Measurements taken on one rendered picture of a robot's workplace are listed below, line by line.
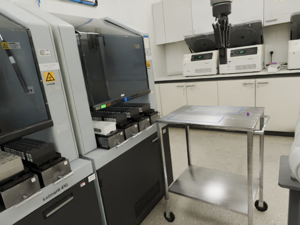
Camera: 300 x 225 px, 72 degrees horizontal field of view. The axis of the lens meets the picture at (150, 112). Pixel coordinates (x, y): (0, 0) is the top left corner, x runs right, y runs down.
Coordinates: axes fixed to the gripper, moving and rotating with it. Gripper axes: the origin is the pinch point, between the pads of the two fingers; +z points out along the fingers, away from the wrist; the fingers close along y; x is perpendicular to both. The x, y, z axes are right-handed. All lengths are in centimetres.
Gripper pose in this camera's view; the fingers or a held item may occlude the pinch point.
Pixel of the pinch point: (222, 56)
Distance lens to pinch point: 98.1
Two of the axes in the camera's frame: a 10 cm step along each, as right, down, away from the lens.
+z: 1.2, 9.6, 2.4
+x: -7.0, -0.9, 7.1
